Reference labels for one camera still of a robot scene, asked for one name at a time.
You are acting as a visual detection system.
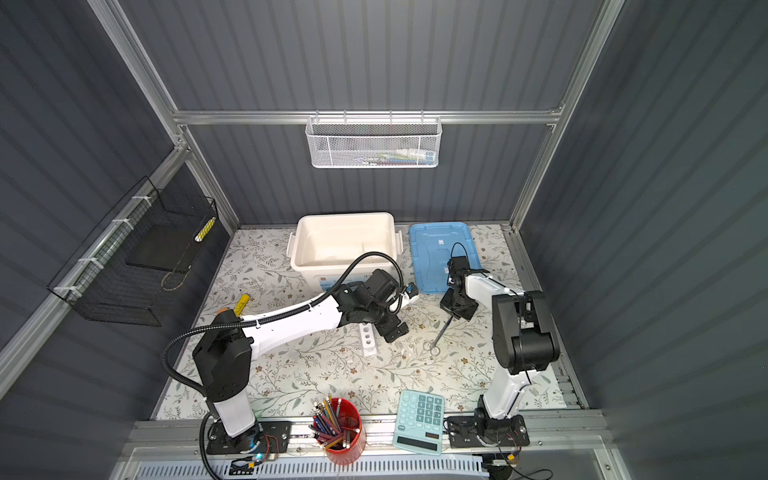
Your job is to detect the metal scissors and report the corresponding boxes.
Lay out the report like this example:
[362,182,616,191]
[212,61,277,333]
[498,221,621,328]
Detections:
[423,317,453,356]

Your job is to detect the blue plastic bin lid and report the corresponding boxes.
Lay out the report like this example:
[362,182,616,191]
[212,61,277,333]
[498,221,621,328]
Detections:
[409,222,481,294]

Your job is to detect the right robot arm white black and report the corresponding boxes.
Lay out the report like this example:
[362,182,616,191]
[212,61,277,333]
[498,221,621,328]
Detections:
[440,250,561,448]

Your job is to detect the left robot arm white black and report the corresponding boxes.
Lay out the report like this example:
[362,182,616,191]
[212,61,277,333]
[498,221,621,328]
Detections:
[160,253,419,478]

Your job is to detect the white test tube rack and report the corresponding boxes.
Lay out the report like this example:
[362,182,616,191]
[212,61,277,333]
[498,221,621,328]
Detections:
[359,323,378,357]

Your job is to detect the white plastic storage bin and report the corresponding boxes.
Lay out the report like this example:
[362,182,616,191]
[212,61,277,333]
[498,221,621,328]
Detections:
[286,212,404,293]

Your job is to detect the mint green calculator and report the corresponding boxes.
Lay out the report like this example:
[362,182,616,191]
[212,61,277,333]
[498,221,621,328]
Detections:
[392,390,445,456]

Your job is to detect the red pencil cup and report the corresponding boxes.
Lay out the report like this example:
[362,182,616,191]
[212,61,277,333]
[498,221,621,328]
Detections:
[309,396,367,466]

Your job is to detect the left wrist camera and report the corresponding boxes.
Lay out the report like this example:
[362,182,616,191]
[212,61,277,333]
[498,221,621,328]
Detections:
[399,282,419,309]

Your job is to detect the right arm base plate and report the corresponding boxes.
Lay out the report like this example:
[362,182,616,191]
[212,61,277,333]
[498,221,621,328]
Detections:
[443,415,530,449]

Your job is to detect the white slotted cable duct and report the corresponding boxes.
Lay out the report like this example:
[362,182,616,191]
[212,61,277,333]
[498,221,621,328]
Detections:
[134,455,490,480]

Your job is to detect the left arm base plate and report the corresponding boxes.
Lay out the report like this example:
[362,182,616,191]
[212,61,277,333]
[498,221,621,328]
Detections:
[206,420,293,455]

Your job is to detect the white wire wall basket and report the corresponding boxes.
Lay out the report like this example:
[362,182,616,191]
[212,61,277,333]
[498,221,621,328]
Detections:
[305,118,443,169]

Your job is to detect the black wire side basket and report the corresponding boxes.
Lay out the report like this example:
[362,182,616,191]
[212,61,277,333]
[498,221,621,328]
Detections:
[48,179,218,327]

